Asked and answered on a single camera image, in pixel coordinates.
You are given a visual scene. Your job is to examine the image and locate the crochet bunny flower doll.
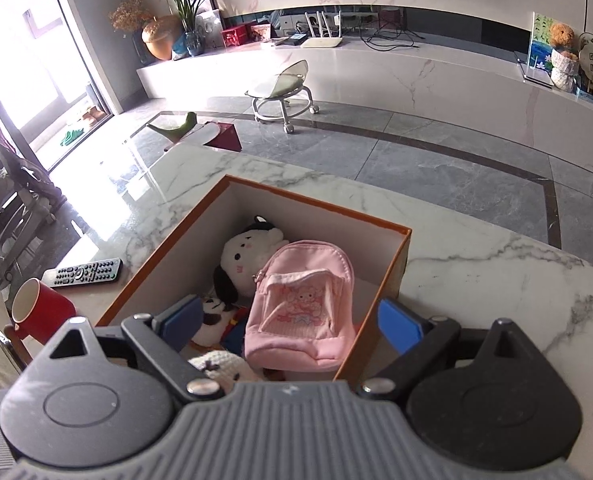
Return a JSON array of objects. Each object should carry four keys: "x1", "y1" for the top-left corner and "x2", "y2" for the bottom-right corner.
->
[{"x1": 189, "y1": 350, "x2": 262, "y2": 387}]

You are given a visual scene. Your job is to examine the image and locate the white pink striped dog plush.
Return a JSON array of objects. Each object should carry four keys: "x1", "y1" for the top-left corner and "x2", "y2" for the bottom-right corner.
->
[{"x1": 213, "y1": 216, "x2": 289, "y2": 304}]

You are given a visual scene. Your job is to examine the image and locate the small pink backpack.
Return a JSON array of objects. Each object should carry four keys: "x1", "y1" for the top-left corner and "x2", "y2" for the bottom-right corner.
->
[{"x1": 244, "y1": 240, "x2": 356, "y2": 373}]

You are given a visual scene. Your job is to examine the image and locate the orange cardboard box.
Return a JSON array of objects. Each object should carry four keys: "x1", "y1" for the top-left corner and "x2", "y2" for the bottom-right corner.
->
[{"x1": 99, "y1": 176, "x2": 411, "y2": 384}]

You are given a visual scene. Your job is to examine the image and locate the black tv remote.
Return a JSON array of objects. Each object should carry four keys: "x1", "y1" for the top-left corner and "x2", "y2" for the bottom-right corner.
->
[{"x1": 42, "y1": 258, "x2": 123, "y2": 288}]

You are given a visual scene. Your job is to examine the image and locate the red mug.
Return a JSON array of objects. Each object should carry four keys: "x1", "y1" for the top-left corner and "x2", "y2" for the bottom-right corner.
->
[{"x1": 5, "y1": 278, "x2": 77, "y2": 344}]

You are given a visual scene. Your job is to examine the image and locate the green bird toy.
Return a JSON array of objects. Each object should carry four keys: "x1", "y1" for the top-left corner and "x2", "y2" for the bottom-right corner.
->
[{"x1": 148, "y1": 112, "x2": 198, "y2": 143}]

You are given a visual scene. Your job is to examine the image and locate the white marble tv console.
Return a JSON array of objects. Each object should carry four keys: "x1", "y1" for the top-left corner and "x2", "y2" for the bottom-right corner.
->
[{"x1": 137, "y1": 39, "x2": 593, "y2": 143}]

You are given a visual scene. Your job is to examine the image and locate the small rolling stool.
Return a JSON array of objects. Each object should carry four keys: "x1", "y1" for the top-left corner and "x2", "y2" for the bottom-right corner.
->
[{"x1": 244, "y1": 60, "x2": 321, "y2": 134}]

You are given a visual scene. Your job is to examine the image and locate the green plant in vase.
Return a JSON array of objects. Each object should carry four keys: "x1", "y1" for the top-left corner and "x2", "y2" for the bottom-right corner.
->
[{"x1": 173, "y1": 0, "x2": 204, "y2": 56}]

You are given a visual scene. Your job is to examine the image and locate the orange ceramic vase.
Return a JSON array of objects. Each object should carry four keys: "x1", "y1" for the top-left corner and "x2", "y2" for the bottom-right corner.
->
[{"x1": 141, "y1": 15, "x2": 182, "y2": 61}]

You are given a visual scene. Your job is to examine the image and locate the red storage box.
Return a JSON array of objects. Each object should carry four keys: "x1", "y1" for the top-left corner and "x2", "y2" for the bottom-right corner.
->
[{"x1": 222, "y1": 25, "x2": 249, "y2": 48}]

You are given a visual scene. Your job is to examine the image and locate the brown teddy bear figure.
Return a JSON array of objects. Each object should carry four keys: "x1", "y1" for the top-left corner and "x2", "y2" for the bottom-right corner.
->
[{"x1": 549, "y1": 22, "x2": 580, "y2": 92}]

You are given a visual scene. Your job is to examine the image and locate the white wifi router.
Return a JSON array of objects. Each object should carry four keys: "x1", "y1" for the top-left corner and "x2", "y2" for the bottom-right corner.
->
[{"x1": 301, "y1": 11, "x2": 343, "y2": 49}]

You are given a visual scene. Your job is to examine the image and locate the dried flower bouquet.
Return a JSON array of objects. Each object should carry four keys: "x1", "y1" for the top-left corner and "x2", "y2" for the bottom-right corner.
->
[{"x1": 108, "y1": 0, "x2": 153, "y2": 32}]

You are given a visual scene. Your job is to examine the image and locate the blue green picture frame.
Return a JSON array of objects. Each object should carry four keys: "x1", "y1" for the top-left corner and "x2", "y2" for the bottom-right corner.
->
[{"x1": 515, "y1": 12, "x2": 555, "y2": 88}]

